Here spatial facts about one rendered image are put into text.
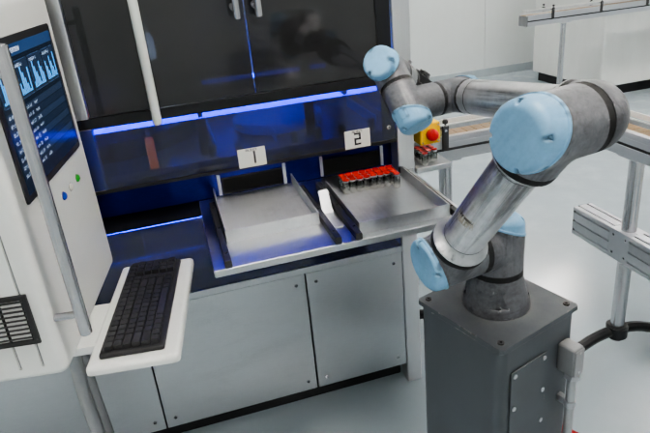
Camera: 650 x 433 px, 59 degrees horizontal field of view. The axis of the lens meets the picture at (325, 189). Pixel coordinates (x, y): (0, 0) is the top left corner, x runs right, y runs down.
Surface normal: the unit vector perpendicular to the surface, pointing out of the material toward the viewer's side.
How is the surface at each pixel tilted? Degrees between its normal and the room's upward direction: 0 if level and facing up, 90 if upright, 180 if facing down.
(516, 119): 84
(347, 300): 90
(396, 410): 0
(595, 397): 0
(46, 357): 90
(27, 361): 90
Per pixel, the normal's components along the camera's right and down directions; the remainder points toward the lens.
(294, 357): 0.28, 0.34
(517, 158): -0.85, 0.17
